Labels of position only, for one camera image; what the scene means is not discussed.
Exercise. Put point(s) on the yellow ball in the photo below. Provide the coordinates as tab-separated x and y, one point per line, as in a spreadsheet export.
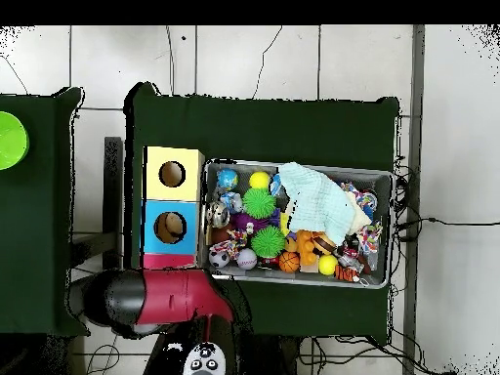
259	180
328	265

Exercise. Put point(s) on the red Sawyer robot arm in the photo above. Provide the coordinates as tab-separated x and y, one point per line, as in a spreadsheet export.
172	297

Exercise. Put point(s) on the lime green bowl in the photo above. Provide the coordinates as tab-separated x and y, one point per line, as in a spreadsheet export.
11	140

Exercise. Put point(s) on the crushed silver can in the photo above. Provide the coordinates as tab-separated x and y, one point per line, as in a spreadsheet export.
218	215

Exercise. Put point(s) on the small orange basketball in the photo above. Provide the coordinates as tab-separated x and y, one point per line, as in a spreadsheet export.
289	261

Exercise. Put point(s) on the wooden three-hole box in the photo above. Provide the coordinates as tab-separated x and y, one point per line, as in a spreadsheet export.
172	195

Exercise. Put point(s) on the green spiky ball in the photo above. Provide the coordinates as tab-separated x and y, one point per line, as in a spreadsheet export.
268	241
258	203

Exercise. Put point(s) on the black flat panel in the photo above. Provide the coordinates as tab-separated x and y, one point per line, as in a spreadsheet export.
113	195

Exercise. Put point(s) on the shallow mesh bin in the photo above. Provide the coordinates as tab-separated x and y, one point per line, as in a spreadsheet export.
375	183

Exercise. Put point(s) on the blue globe ball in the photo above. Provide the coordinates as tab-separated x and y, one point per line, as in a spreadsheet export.
227	179

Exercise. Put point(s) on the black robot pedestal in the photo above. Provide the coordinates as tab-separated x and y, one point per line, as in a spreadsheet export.
273	357

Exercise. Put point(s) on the cream cloth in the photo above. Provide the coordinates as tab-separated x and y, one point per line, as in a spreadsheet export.
361	218

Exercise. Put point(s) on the mint waffle cloth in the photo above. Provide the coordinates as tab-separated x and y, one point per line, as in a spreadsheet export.
316	203

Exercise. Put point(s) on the dark green side tablecloth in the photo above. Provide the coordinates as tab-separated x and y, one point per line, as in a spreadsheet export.
35	234

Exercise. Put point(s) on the tiger plush toy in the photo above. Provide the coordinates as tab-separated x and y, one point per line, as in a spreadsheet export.
345	273

